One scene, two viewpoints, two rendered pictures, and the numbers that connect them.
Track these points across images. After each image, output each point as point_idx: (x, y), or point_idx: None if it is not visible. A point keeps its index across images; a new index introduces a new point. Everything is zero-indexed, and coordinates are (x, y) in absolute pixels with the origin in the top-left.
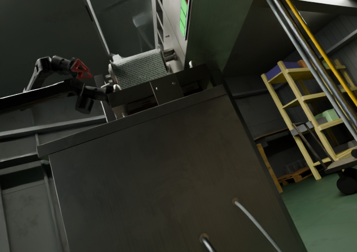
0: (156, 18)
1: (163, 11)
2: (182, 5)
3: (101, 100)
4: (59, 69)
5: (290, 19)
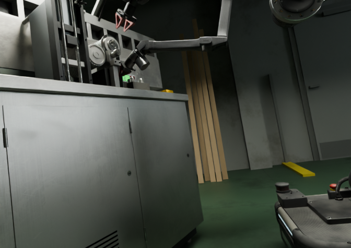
0: None
1: (93, 41)
2: (126, 76)
3: (132, 66)
4: None
5: None
